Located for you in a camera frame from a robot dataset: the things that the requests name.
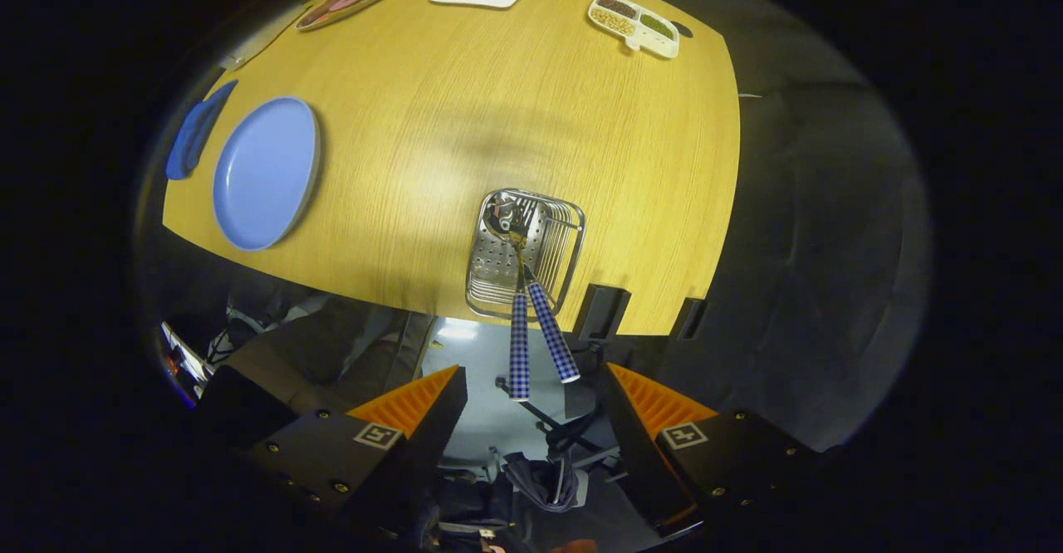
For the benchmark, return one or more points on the person's grey trousers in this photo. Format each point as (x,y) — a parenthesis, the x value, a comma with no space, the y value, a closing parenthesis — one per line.
(332,354)

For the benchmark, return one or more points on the black chair base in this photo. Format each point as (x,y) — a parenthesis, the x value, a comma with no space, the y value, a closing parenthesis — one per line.
(573,433)

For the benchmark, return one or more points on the black table clamp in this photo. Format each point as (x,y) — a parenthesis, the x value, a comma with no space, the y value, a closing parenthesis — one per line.
(602,312)
(688,318)

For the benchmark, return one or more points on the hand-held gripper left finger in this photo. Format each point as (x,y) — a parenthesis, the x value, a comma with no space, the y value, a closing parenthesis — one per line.
(432,441)

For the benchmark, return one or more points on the blue folded towel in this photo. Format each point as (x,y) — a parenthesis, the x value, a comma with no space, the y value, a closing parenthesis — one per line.
(191,134)

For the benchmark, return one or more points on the white divided bean dish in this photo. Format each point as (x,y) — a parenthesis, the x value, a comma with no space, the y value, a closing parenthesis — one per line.
(635,26)

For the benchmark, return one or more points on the blue round plate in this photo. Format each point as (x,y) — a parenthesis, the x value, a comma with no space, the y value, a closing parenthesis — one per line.
(266,175)

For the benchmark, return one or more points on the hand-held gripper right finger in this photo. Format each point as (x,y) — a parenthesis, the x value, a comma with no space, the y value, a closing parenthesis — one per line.
(635,445)

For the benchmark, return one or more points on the grey food plate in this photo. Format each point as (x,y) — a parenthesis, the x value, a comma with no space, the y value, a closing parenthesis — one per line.
(349,3)

